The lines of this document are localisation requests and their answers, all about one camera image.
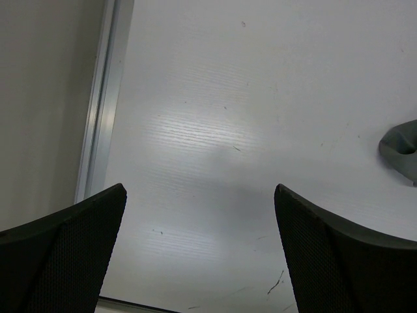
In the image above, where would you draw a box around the aluminium table edge rail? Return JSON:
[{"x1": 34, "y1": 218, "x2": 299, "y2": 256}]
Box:
[{"x1": 74, "y1": 1, "x2": 134, "y2": 203}]

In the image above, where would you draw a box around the grey pleated skirt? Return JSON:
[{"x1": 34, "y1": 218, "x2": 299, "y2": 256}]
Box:
[{"x1": 378, "y1": 120, "x2": 416, "y2": 186}]

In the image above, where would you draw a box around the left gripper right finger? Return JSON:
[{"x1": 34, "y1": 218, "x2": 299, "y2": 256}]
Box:
[{"x1": 274, "y1": 184, "x2": 416, "y2": 312}]

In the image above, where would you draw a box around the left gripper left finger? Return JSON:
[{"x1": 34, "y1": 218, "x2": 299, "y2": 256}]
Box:
[{"x1": 1, "y1": 183, "x2": 127, "y2": 312}]

